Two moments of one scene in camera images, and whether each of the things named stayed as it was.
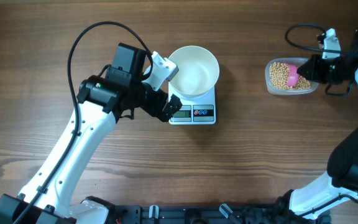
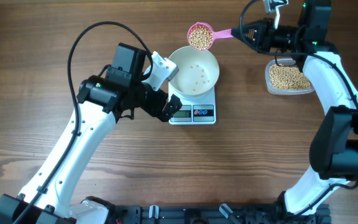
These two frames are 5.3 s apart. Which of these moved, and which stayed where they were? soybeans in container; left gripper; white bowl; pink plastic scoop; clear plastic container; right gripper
Moved: pink plastic scoop; right gripper
Stayed: left gripper; white bowl; soybeans in container; clear plastic container
